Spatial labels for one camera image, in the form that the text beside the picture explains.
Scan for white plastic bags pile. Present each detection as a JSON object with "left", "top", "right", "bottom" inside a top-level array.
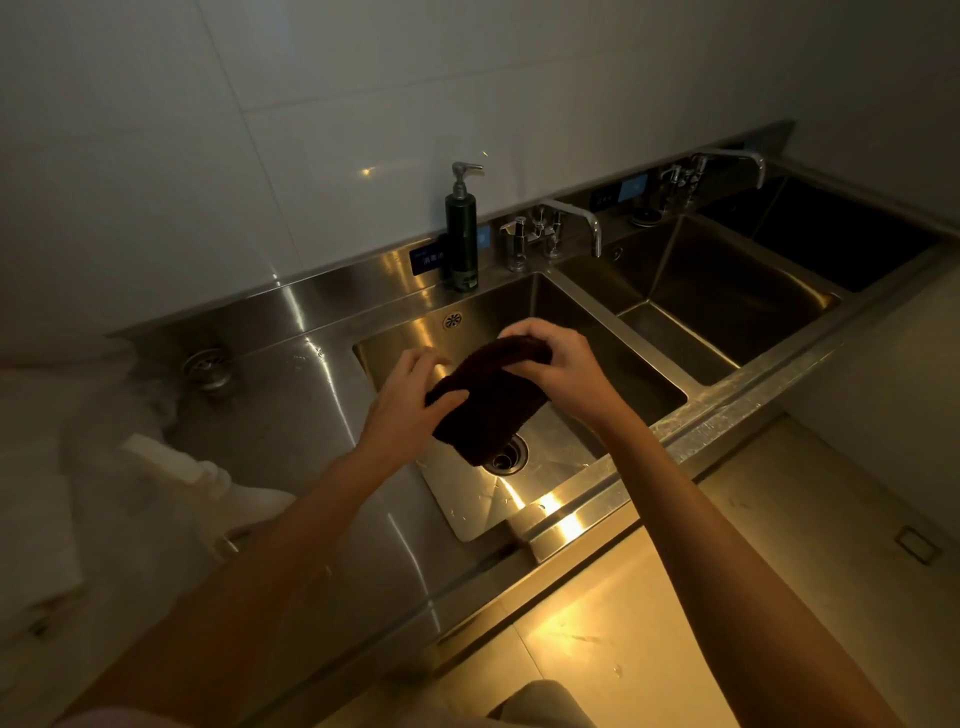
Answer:
[{"left": 0, "top": 335, "right": 234, "bottom": 728}]

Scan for square floor drain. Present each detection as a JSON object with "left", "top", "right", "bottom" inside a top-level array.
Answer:
[{"left": 895, "top": 525, "right": 944, "bottom": 568}]

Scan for dark brown cleaning cloth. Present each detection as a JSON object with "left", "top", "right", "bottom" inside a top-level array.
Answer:
[{"left": 424, "top": 334, "right": 555, "bottom": 469}]

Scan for person's right forearm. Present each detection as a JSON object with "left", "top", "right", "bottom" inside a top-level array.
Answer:
[{"left": 596, "top": 408, "right": 905, "bottom": 728}]

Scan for stack of folded white cloths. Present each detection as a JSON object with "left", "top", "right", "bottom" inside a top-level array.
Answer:
[{"left": 0, "top": 416, "right": 85, "bottom": 650}]

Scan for stainless steel sink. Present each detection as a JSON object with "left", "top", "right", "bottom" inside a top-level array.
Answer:
[{"left": 112, "top": 119, "right": 960, "bottom": 728}]

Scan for dark pump bottle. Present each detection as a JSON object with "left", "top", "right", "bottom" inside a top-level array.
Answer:
[{"left": 443, "top": 160, "right": 486, "bottom": 295}]

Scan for person's left hand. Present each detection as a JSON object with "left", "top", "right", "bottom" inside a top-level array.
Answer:
[{"left": 353, "top": 346, "right": 472, "bottom": 483}]

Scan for chrome faucet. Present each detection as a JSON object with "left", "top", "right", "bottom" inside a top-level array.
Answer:
[
  {"left": 657, "top": 146, "right": 769, "bottom": 213},
  {"left": 497, "top": 197, "right": 604, "bottom": 274}
]

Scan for person's left forearm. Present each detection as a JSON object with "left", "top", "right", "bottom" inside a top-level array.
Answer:
[{"left": 59, "top": 449, "right": 391, "bottom": 725}]

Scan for small dark rectangular panel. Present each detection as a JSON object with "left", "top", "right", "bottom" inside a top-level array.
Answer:
[
  {"left": 590, "top": 171, "right": 651, "bottom": 213},
  {"left": 407, "top": 223, "right": 494, "bottom": 278}
]

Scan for light trousers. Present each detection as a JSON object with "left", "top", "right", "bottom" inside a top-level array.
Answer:
[{"left": 485, "top": 679, "right": 599, "bottom": 728}]

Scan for person's right hand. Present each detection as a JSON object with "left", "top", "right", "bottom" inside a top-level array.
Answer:
[{"left": 497, "top": 317, "right": 633, "bottom": 434}]

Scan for metal drain strainer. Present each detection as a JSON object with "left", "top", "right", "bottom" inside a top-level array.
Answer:
[{"left": 181, "top": 346, "right": 239, "bottom": 396}]

